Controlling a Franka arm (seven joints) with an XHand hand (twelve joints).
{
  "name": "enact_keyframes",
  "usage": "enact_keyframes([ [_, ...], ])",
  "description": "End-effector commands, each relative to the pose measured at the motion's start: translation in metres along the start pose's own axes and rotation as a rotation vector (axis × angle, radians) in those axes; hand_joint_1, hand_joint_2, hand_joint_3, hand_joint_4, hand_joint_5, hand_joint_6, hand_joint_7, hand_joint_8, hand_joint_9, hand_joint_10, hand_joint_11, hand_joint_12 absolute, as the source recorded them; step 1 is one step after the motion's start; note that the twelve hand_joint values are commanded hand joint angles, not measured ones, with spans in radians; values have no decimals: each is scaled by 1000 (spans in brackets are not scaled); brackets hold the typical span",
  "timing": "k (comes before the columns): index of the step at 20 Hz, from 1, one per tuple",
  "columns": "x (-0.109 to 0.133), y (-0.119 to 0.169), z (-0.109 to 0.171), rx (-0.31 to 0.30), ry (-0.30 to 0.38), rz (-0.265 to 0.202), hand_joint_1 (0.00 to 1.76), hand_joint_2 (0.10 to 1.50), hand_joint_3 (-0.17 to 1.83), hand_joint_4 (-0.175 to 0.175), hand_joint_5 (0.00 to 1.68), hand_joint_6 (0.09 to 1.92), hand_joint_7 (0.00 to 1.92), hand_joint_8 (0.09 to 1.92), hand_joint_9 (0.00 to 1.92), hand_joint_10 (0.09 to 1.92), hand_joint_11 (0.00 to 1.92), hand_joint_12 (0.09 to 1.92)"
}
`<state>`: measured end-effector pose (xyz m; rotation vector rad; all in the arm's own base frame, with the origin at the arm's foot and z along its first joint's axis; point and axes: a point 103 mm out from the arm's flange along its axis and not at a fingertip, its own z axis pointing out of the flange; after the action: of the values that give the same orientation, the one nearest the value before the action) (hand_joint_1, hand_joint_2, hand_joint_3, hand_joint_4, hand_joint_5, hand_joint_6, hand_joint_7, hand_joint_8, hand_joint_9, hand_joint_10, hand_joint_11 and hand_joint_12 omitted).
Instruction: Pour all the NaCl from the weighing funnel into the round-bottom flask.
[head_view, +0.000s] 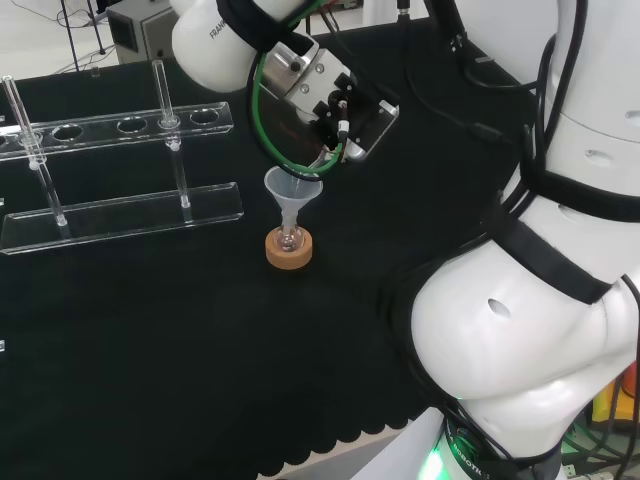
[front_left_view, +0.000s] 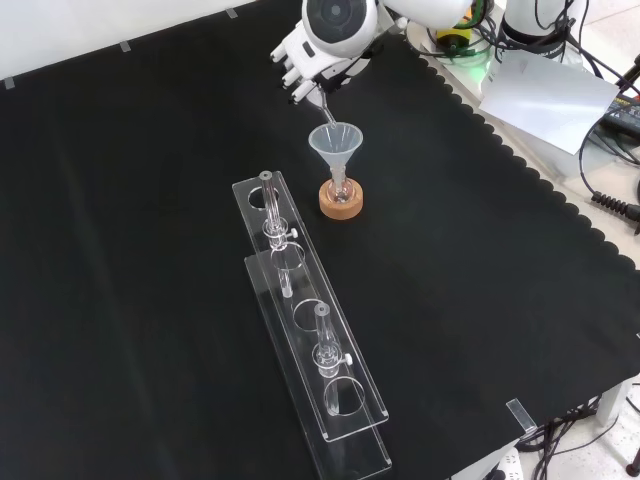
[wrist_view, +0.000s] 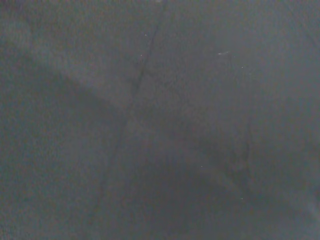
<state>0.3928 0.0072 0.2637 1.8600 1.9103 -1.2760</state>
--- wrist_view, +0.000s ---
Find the black bench cloth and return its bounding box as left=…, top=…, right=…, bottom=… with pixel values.
left=0, top=0, right=320, bottom=240

